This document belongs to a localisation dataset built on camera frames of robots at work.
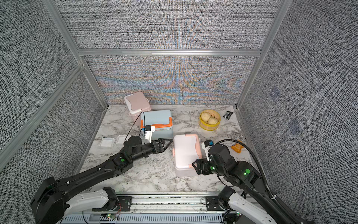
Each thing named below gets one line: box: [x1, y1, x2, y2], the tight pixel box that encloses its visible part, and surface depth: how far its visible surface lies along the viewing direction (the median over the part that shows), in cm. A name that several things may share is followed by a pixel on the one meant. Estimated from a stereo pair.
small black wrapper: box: [222, 111, 234, 120], surface depth 113 cm
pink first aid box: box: [123, 91, 152, 124], surface depth 103 cm
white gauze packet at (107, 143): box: [98, 137, 117, 149], surface depth 99 cm
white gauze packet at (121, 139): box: [116, 134, 128, 145], surface depth 102 cm
